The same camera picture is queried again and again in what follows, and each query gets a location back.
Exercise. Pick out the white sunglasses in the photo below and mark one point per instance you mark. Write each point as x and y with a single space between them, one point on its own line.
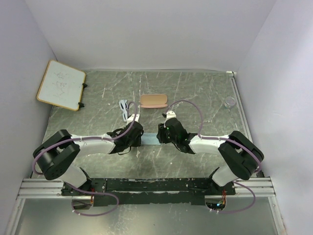
123 104

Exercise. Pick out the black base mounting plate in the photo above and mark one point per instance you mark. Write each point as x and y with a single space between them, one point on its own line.
159 190

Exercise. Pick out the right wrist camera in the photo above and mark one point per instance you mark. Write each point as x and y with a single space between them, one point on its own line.
169 115

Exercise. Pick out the pink glasses case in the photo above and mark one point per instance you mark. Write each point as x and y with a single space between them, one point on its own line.
153 101

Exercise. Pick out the aluminium rail frame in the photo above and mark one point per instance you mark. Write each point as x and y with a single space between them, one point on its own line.
197 98

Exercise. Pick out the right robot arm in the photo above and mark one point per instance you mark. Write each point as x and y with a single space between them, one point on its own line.
242 157

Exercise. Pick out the clear plastic cup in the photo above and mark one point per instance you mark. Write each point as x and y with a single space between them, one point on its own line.
229 102

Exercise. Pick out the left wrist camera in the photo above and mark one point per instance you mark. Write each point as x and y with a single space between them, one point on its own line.
133 117

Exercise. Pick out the small whiteboard orange frame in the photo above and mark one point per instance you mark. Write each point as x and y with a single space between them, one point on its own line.
62 86

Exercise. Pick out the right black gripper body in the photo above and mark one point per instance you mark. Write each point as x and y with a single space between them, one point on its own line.
165 136

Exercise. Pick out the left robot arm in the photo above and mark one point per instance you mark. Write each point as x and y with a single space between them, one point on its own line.
56 155

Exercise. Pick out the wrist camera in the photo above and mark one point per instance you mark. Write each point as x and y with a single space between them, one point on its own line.
133 117
169 115

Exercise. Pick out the light blue cleaning cloth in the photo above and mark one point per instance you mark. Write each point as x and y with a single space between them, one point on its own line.
150 139

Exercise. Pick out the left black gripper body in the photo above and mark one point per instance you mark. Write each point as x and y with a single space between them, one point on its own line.
136 142

